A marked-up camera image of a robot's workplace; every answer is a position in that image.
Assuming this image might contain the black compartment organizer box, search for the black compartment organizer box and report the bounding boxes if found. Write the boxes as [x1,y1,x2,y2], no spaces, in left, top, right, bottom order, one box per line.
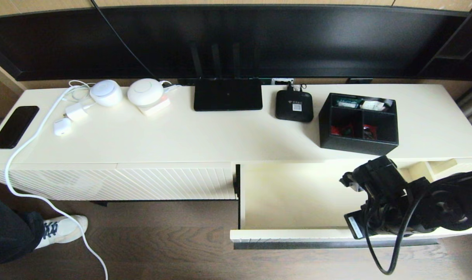
[318,93,399,156]

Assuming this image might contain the cream ribbed drawer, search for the cream ribbed drawer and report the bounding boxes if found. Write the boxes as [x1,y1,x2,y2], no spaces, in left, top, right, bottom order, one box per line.
[230,157,472,249]

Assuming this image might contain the white charger with thin cable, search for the white charger with thin cable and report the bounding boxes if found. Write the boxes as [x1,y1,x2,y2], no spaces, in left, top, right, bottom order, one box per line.
[63,80,97,122]

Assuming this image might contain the white slatted cabinet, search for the white slatted cabinet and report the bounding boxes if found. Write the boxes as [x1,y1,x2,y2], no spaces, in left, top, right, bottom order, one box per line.
[0,84,472,203]

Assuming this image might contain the white packet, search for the white packet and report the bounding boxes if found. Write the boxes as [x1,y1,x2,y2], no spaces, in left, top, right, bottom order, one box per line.
[360,100,392,112]

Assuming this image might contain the black set-top box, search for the black set-top box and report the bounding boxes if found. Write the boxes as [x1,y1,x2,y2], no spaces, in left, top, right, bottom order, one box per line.
[275,90,314,123]

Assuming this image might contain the black router with antennas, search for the black router with antennas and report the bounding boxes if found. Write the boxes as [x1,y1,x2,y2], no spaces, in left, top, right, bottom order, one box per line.
[189,42,263,112]

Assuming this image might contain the black shelf unit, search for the black shelf unit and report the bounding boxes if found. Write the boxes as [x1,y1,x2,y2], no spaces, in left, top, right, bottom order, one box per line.
[417,0,472,80]

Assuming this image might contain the black television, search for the black television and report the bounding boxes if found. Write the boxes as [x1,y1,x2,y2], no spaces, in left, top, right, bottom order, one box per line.
[0,5,472,82]

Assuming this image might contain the cream ribbed cabinet front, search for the cream ribbed cabinet front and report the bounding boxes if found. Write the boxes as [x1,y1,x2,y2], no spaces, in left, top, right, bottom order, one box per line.
[117,162,237,200]
[0,163,120,201]

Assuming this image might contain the pink white small box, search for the pink white small box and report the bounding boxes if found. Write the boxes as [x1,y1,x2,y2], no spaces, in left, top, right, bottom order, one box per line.
[137,97,171,116]

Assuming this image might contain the white round flat device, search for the white round flat device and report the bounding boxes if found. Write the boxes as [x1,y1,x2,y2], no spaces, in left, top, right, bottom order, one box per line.
[127,79,164,107]

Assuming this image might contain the white dome smart speaker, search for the white dome smart speaker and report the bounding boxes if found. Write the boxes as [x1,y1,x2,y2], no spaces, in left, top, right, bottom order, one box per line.
[90,80,123,107]

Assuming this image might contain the white sneaker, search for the white sneaker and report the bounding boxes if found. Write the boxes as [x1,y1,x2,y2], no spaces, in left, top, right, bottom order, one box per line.
[35,215,89,250]

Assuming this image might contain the white earbuds case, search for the white earbuds case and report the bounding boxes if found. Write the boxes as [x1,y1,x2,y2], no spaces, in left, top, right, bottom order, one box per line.
[54,117,72,136]

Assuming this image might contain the black trouser leg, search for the black trouser leg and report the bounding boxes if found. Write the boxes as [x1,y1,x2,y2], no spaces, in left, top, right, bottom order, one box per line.
[0,194,44,265]

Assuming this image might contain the black smartphone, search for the black smartphone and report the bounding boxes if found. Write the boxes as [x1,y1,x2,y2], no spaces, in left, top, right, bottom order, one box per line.
[0,106,40,149]

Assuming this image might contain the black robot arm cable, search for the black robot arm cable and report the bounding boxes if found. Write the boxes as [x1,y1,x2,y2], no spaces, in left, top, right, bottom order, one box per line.
[364,191,427,275]

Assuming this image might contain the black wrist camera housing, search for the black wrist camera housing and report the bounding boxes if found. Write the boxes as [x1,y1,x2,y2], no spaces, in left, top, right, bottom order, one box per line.
[353,156,400,195]

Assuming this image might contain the white plug with cable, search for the white plug with cable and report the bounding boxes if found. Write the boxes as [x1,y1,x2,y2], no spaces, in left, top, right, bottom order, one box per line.
[160,80,181,95]

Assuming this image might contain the thin black hanging cable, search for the thin black hanging cable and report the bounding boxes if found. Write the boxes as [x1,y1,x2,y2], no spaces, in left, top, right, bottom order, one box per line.
[90,0,159,80]

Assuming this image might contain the thick white power cable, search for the thick white power cable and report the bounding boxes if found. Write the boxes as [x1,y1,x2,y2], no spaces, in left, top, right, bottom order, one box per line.
[5,86,109,280]

